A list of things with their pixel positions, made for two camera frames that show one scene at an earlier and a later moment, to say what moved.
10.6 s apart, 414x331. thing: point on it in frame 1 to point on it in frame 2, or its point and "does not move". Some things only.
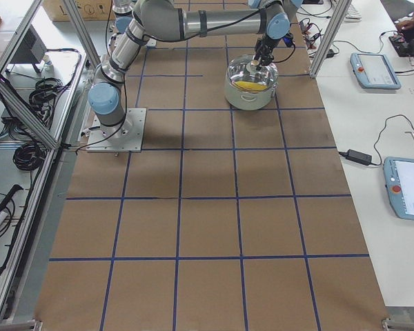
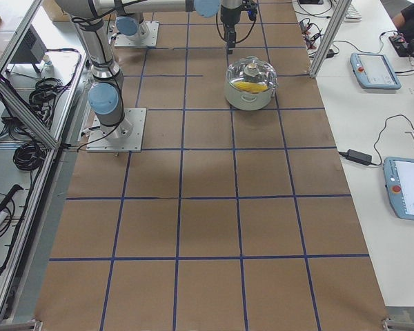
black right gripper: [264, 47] to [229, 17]
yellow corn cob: [250, 87] does not move
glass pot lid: [245, 77] does not move
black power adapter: [357, 156] does not move
